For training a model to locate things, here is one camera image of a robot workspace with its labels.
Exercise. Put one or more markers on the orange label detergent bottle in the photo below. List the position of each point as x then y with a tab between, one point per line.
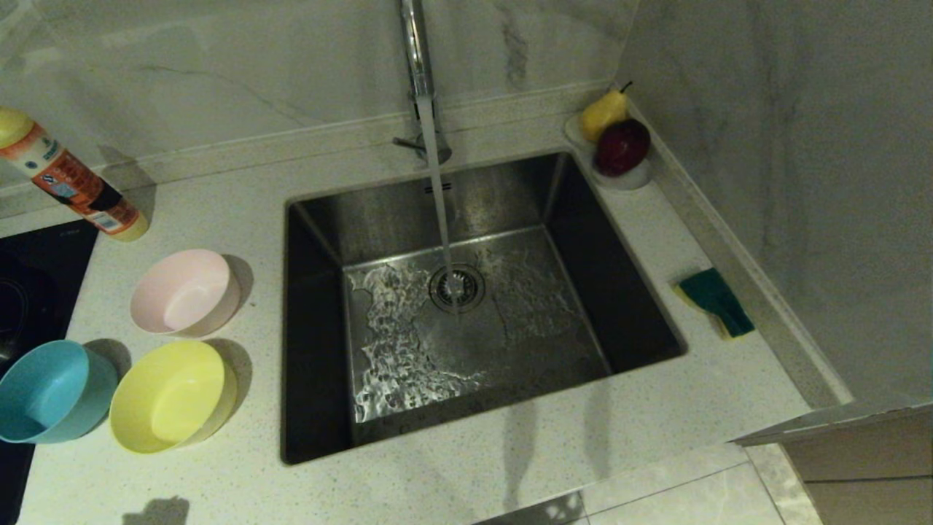
73	182

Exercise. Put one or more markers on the black induction cooktop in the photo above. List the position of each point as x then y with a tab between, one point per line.
36	284

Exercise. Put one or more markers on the pink plastic bowl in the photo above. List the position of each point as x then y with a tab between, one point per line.
182	292

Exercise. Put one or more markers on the small white dish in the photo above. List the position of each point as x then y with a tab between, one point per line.
631	181

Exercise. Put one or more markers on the green and yellow sponge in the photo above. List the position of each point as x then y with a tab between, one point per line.
716	299

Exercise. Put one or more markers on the chrome kitchen faucet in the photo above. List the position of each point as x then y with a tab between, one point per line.
414	51

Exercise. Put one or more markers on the dark red apple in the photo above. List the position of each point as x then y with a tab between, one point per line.
621	146

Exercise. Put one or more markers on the blue plastic bowl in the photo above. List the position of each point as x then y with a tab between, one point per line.
51	394

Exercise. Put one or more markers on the running tap water stream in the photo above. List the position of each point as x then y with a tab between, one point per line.
437	189

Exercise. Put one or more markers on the yellow plastic bowl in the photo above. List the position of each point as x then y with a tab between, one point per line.
168	397

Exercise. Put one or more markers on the stainless steel sink basin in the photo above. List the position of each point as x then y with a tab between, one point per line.
583	292

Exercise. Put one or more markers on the yellow pear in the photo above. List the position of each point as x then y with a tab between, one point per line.
601	117

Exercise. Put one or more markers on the metal sink drain strainer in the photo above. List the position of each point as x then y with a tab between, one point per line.
466	295

